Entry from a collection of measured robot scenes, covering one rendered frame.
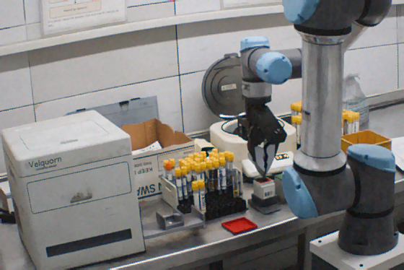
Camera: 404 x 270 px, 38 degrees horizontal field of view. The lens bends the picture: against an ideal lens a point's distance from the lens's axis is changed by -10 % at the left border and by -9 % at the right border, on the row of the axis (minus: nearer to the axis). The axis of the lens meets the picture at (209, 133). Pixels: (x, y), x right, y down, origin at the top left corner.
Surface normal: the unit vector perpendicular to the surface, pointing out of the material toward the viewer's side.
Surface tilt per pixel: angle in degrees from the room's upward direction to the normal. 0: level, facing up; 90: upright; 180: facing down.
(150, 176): 91
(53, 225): 90
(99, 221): 90
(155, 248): 0
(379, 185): 88
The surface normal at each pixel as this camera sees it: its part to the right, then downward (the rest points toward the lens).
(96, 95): 0.46, 0.24
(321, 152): -0.11, 0.41
